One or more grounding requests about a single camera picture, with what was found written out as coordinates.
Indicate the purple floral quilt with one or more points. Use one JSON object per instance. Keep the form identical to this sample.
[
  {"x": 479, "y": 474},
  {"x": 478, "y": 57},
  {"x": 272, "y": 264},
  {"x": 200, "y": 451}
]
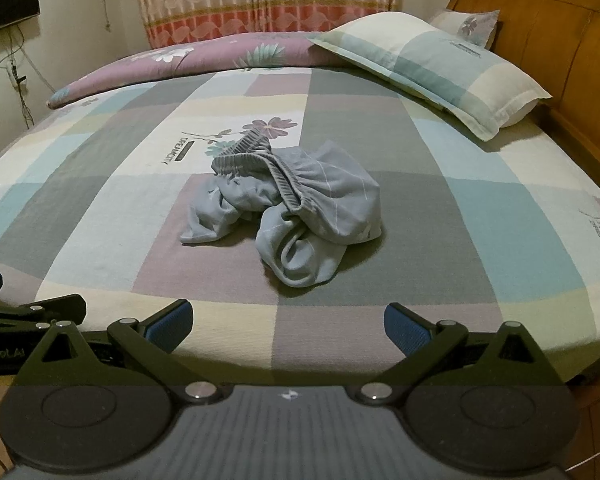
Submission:
[{"x": 205, "y": 55}]

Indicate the grey striped pants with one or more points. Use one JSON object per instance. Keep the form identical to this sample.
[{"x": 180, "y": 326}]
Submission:
[{"x": 330, "y": 195}]

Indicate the wooden headboard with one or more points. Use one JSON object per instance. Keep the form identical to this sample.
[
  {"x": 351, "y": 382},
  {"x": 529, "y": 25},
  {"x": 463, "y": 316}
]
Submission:
[{"x": 555, "y": 20}]

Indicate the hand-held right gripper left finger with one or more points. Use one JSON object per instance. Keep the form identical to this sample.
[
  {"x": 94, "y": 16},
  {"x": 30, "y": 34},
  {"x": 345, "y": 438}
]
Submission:
[{"x": 167, "y": 329}]

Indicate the checked pillow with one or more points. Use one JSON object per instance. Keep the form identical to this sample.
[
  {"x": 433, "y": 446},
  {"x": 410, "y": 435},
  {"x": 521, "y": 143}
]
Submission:
[{"x": 430, "y": 60}]

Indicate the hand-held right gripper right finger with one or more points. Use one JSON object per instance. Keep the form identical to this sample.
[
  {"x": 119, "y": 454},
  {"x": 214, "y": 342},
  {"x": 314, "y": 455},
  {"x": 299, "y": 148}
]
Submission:
[{"x": 405, "y": 331}]

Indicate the small floral pillow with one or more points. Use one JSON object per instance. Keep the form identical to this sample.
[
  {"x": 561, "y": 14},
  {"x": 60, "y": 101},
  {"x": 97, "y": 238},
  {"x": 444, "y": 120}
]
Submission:
[{"x": 467, "y": 25}]

